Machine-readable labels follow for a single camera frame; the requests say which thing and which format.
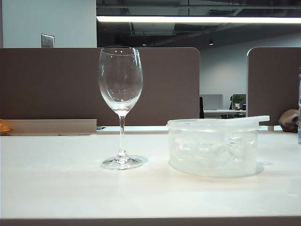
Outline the translucent white ice shovel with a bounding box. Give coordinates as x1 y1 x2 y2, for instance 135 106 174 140
235 114 270 124

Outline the clear wine glass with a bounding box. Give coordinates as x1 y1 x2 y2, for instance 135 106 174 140
98 45 144 171

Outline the ice cube pile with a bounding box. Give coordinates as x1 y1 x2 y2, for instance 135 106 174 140
173 136 256 170

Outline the grey background partition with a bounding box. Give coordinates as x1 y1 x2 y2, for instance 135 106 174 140
200 94 223 110

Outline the translucent round plastic container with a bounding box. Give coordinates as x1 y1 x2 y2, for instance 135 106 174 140
166 118 261 178

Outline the white background desk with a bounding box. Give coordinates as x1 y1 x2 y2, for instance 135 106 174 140
203 109 247 119

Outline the green potted plant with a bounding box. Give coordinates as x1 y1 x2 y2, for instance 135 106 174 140
230 94 246 111

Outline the wide brown desk partition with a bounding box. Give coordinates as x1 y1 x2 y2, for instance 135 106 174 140
0 47 201 127

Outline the long ceiling strip light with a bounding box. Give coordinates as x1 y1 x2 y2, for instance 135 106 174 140
96 15 301 24

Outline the narrow brown desk partition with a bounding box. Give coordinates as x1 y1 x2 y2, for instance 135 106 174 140
246 46 301 126

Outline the brown lumpy bag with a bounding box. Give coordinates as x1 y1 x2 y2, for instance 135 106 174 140
278 109 299 132

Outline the orange object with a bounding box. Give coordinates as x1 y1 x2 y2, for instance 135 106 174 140
0 119 12 132

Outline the clear plastic bottle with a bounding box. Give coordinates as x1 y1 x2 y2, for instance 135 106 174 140
297 67 301 145

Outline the grey wall switch plate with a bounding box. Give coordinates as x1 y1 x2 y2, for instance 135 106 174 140
40 33 55 48

